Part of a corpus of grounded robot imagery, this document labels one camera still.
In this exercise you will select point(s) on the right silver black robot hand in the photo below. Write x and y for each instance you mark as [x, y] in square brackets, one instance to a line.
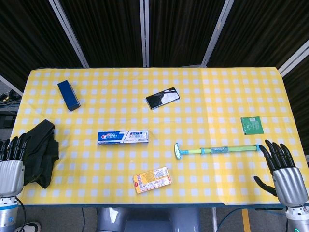
[287, 182]

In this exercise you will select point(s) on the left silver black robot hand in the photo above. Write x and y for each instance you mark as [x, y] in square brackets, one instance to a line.
[10, 170]

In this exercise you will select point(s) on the blue white toothpaste box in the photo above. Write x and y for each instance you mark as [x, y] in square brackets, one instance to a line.
[123, 137]

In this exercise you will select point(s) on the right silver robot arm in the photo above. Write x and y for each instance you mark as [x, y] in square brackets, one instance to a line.
[298, 218]

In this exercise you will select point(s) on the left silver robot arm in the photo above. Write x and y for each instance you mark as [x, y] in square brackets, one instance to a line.
[7, 215]

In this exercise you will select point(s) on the dark blue small box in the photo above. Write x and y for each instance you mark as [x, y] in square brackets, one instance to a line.
[68, 95]

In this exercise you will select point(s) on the yellow printed box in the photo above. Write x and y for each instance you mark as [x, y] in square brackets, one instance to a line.
[152, 180]

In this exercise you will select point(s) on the dark green cloth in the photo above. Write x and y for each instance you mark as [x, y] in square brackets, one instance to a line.
[41, 154]

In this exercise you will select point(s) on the white black shoe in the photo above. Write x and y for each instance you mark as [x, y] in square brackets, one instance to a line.
[30, 227]

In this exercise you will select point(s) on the green circuit board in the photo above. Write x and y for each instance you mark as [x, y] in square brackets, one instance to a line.
[252, 125]

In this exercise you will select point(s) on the green blue toy water pump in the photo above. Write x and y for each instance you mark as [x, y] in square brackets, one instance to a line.
[217, 149]

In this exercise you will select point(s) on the yellow white checked tablecloth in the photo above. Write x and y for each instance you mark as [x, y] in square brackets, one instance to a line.
[193, 120]

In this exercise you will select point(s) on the grey robot torso base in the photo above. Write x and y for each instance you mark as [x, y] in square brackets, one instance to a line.
[147, 218]

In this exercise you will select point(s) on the black smartphone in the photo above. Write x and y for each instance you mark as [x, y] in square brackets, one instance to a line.
[163, 97]

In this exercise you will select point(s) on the grey partition frame post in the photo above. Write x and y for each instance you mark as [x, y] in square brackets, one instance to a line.
[70, 33]
[10, 84]
[293, 56]
[144, 33]
[216, 33]

